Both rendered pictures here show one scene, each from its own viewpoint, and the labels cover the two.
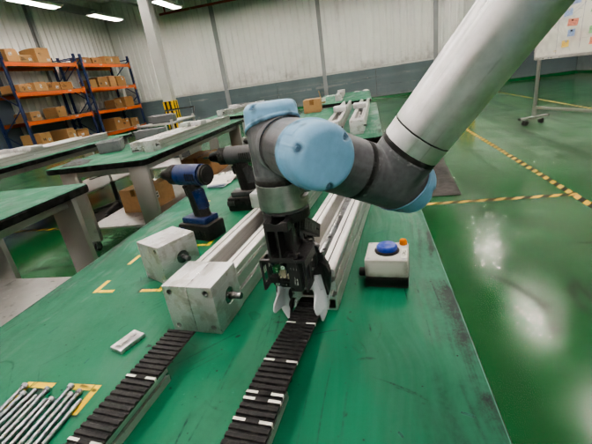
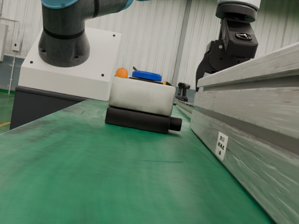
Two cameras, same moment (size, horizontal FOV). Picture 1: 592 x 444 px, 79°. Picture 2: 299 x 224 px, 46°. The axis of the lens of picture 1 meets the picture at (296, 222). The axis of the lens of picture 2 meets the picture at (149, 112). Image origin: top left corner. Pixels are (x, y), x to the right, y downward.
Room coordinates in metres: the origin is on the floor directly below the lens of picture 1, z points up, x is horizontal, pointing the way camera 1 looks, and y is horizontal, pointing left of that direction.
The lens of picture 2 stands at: (1.09, -0.31, 0.83)
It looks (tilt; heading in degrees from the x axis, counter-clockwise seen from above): 3 degrees down; 161
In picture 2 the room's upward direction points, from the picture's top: 10 degrees clockwise
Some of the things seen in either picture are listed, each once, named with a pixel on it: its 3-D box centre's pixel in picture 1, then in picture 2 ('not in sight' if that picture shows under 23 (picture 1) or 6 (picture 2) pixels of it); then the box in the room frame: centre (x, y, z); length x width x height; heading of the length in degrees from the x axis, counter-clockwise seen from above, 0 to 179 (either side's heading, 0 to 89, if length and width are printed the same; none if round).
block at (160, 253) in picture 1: (173, 255); not in sight; (0.79, 0.30, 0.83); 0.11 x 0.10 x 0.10; 49
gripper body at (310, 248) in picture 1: (290, 246); (229, 44); (0.51, 0.01, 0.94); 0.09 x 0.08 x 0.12; 160
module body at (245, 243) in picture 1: (282, 210); not in sight; (1.00, 0.04, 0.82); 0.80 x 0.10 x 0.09; 160
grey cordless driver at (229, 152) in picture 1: (234, 178); not in sight; (1.23, 0.19, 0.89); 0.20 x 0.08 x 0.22; 76
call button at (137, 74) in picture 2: (387, 248); (146, 79); (0.63, -0.17, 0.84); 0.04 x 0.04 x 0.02
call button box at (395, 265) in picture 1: (383, 262); (148, 104); (0.63, -0.16, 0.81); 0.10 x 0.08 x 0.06; 70
